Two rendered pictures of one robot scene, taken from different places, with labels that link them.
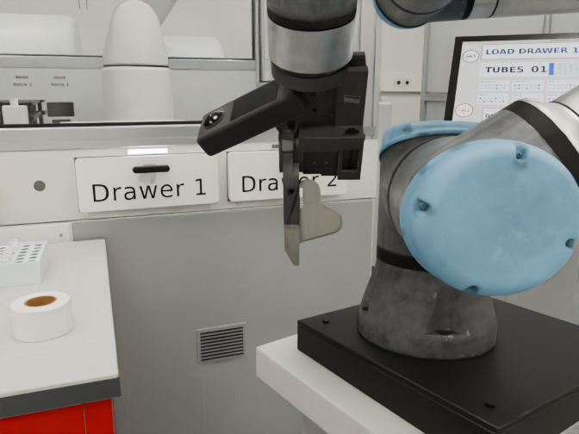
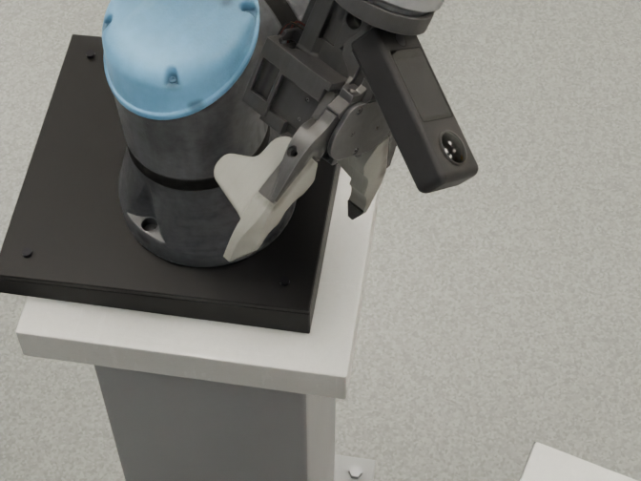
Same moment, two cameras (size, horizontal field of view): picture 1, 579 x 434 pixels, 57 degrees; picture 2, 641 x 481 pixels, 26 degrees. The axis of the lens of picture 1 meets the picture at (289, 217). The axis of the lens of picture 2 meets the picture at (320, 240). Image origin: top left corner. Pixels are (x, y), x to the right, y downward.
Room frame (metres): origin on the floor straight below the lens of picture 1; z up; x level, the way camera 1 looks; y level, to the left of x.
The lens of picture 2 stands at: (1.00, 0.41, 1.75)
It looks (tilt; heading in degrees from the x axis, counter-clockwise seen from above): 55 degrees down; 224
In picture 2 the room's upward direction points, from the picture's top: straight up
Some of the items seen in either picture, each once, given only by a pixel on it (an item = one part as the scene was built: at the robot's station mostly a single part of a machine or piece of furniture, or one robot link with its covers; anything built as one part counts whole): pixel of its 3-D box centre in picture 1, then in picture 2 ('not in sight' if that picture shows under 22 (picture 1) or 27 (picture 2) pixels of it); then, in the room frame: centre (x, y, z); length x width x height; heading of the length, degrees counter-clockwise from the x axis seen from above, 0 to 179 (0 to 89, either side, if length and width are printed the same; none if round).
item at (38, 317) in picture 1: (42, 315); not in sight; (0.64, 0.32, 0.78); 0.07 x 0.07 x 0.04
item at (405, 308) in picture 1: (427, 288); (202, 157); (0.56, -0.15, 0.85); 0.15 x 0.15 x 0.10
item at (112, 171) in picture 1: (150, 181); not in sight; (1.12, 0.30, 0.87); 0.29 x 0.02 x 0.11; 110
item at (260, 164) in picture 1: (289, 173); not in sight; (1.23, 0.00, 0.87); 0.29 x 0.02 x 0.11; 110
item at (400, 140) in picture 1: (435, 185); (193, 60); (0.56, -0.16, 0.96); 0.13 x 0.12 x 0.14; 178
